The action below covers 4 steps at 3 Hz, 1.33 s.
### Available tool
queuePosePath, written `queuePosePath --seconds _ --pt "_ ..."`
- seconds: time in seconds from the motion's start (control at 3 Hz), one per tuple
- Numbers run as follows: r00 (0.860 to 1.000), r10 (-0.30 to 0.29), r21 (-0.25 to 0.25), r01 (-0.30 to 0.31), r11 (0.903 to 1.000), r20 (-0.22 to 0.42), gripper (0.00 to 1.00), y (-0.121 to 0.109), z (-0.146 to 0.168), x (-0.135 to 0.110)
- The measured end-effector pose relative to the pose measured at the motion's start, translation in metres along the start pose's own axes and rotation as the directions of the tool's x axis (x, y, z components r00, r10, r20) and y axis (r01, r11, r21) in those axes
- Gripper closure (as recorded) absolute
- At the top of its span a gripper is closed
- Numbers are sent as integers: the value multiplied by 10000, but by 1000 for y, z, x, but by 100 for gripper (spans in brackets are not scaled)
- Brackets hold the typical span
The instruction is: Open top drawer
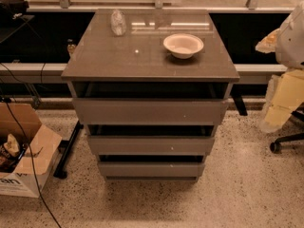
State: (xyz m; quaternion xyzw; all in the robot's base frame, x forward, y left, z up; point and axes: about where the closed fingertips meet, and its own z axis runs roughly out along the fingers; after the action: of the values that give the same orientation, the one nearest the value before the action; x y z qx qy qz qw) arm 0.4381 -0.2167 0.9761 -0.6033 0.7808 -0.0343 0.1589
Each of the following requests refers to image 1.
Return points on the black office chair base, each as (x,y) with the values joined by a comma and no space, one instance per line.
(275,146)

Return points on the snack bag in box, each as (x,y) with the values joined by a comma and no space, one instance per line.
(9,154)

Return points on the clear plastic bottle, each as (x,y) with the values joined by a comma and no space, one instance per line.
(117,21)

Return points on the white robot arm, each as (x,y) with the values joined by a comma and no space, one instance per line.
(285,93)

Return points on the white paper bowl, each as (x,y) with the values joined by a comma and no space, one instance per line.
(182,45)

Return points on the small yellow bottle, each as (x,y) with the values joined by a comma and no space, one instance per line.
(71,46)

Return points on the black table leg left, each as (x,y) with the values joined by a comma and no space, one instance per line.
(65,148)

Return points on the black table leg right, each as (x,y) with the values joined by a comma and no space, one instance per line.
(240,105)

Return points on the grey top drawer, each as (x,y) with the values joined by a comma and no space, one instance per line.
(148,112)

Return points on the grey middle drawer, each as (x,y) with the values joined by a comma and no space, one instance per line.
(150,145)

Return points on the grey drawer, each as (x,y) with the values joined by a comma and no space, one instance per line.
(148,112)
(150,145)
(151,170)

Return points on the black bag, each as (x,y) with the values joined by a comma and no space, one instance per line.
(12,9)

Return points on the black table leg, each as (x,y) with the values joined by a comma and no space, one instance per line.
(240,105)
(65,148)

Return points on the grey bottom drawer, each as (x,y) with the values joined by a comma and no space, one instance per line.
(151,170)

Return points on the open cardboard box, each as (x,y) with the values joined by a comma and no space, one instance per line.
(39,149)

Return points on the grey drawer cabinet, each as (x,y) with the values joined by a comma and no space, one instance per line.
(137,66)

